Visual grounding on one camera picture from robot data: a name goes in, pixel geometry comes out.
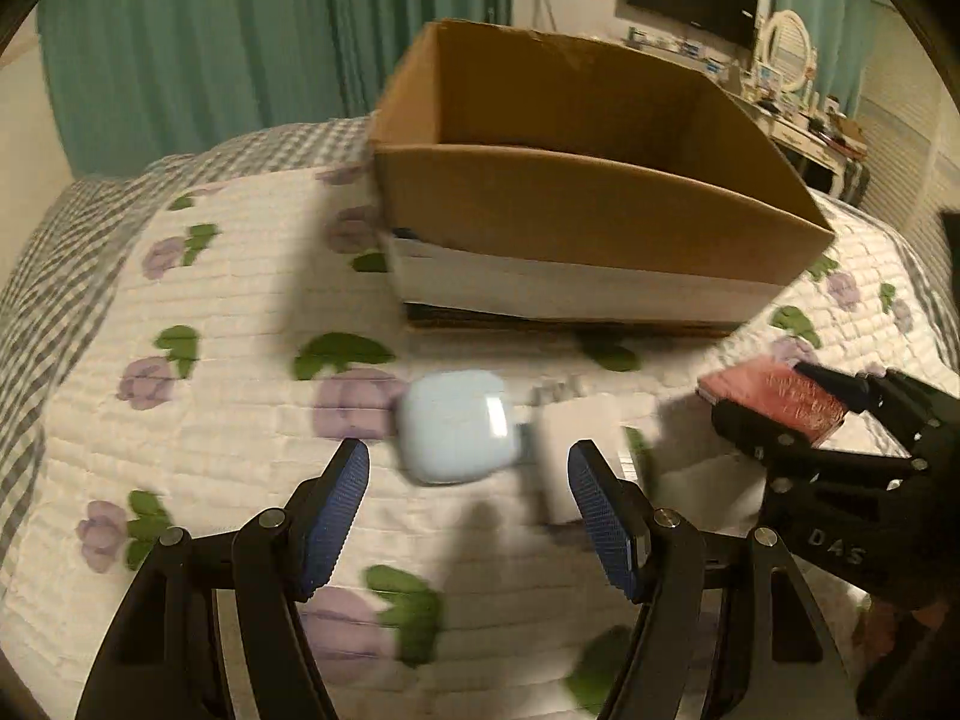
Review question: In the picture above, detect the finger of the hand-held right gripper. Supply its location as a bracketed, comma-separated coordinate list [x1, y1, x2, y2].
[793, 362, 960, 462]
[710, 397, 922, 497]

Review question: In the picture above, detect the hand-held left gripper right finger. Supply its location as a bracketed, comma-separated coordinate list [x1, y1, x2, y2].
[567, 441, 857, 720]

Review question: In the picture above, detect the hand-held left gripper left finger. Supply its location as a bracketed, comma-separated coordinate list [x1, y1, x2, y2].
[75, 438, 371, 720]

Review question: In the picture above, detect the light blue earbuds case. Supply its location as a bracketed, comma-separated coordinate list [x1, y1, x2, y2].
[396, 369, 518, 485]

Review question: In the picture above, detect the brown cardboard box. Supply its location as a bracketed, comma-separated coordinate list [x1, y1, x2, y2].
[366, 18, 836, 287]

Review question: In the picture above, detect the white paper sheet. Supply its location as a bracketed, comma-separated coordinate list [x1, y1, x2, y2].
[616, 444, 770, 541]

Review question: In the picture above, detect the white charger plug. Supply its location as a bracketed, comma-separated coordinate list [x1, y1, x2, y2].
[525, 379, 661, 526]

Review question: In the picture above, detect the floral quilted blanket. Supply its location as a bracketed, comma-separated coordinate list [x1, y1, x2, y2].
[0, 162, 960, 720]

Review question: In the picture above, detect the white dressing table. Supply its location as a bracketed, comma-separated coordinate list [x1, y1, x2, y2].
[739, 86, 872, 202]

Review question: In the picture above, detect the white oval mirror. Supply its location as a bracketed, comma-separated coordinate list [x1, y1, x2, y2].
[755, 9, 818, 92]

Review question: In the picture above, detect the grey gingham bed sheet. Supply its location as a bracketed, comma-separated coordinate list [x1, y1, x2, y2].
[0, 114, 385, 496]

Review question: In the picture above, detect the teal curtain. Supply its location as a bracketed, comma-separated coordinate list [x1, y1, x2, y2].
[772, 0, 880, 107]
[36, 0, 515, 179]

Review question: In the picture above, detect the wall shelf with small items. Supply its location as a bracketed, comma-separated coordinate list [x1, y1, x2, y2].
[621, 24, 740, 80]

